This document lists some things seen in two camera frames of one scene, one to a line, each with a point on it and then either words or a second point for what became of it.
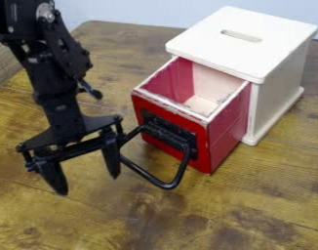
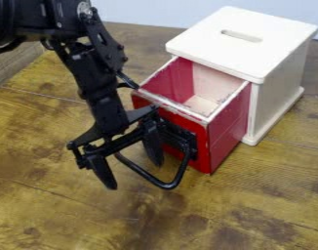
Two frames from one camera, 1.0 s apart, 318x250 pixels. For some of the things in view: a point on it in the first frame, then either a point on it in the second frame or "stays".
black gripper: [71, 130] → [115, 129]
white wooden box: [258, 48] stays
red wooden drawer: [205, 102] stays
